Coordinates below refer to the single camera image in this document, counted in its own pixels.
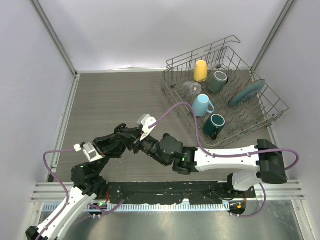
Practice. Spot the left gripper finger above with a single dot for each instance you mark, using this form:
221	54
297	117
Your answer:
105	141
118	149

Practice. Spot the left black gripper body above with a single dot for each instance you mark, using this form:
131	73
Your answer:
107	153

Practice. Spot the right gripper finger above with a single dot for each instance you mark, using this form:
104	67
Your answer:
131	146
130	135

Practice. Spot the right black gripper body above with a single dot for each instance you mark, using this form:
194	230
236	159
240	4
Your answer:
149	146

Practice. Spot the black earbud charging case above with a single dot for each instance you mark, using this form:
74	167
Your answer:
119	127

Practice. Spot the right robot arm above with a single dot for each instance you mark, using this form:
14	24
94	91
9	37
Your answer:
255	164

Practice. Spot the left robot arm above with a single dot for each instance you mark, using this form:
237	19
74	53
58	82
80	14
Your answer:
87	186

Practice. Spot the dark teal mug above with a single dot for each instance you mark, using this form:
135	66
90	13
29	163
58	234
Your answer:
214	125

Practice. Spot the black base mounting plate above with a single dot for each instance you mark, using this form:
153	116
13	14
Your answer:
174	192

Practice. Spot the light blue mug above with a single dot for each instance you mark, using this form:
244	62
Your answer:
202	105

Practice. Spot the clear glass cup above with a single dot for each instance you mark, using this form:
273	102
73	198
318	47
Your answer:
191	88

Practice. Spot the dark grey-green mug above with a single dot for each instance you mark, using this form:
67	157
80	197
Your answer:
217	81

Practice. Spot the yellow cup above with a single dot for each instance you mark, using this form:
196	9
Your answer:
200	72

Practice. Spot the teal blue plate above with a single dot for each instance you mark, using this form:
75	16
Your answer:
247	93

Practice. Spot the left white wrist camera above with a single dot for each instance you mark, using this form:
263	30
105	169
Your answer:
88	150

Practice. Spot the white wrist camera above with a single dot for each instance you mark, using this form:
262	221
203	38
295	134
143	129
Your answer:
88	150
146	121

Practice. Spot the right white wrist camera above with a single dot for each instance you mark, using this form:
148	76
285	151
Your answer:
146	121

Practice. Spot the grey wire dish rack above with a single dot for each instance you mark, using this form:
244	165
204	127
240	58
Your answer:
259	113

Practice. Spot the white perforated cable strip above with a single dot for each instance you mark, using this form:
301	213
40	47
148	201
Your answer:
185	206

